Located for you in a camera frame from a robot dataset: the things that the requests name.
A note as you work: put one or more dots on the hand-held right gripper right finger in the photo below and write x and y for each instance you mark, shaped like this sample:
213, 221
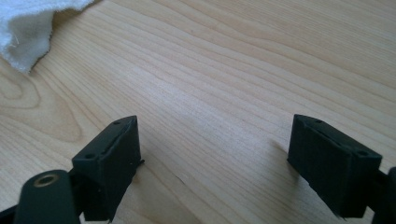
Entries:
327, 165

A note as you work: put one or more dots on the white cloth with colourful stitching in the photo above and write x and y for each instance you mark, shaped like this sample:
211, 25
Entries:
25, 31

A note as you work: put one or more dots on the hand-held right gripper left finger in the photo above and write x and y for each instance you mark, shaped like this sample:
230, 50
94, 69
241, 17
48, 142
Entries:
109, 161

